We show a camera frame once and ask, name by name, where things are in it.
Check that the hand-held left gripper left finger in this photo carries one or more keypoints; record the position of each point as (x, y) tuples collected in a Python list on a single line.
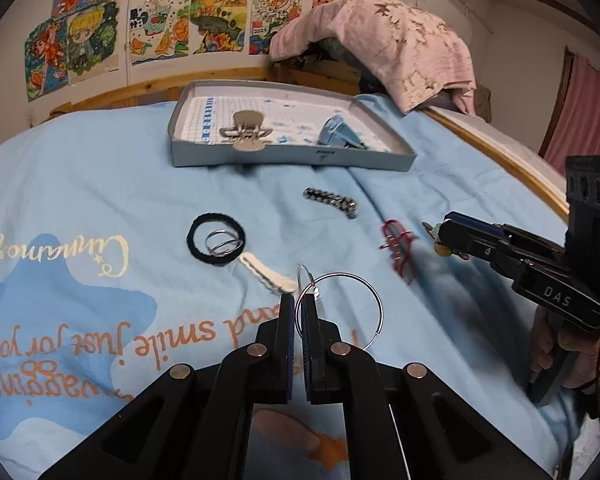
[(286, 320)]

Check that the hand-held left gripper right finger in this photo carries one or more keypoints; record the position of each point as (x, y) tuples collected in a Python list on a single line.
[(307, 325)]

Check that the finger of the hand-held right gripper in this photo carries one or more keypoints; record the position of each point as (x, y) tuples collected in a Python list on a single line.
[(475, 224), (467, 247)]

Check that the small gold earring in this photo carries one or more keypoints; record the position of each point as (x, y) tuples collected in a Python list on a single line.
[(439, 250)]

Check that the small silver hoop earring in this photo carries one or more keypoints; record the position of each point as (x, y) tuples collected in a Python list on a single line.
[(299, 277)]

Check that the white snap hair clip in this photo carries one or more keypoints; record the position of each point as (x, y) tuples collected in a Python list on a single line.
[(265, 272)]

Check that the large silver hoop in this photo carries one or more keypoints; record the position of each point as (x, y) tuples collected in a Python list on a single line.
[(340, 274)]

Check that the black white checkered hair clip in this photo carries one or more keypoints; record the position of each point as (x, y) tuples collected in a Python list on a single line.
[(325, 196)]

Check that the grey shallow box tray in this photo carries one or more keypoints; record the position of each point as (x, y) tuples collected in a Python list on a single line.
[(280, 157)]

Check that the person's right hand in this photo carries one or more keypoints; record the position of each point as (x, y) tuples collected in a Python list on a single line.
[(582, 360)]

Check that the white mattress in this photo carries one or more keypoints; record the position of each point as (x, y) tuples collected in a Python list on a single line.
[(505, 135)]

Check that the khaki hanging garment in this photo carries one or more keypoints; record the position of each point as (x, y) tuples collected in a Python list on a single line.
[(482, 102)]

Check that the pink curtain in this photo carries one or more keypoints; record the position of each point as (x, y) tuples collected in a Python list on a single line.
[(590, 110)]

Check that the blue hair claw clip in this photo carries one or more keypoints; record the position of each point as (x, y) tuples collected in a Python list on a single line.
[(337, 130)]

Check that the beige hair claw clip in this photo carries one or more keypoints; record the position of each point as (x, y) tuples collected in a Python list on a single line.
[(245, 119)]

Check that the pink floral blanket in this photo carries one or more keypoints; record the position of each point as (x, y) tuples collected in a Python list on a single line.
[(380, 35)]

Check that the light blue printed blanket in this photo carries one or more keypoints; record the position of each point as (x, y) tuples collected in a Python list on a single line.
[(105, 185)]

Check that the wooden bed frame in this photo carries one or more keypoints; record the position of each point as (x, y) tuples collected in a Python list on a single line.
[(155, 92)]

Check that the group of wall drawings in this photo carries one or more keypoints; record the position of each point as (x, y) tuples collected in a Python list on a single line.
[(90, 40)]

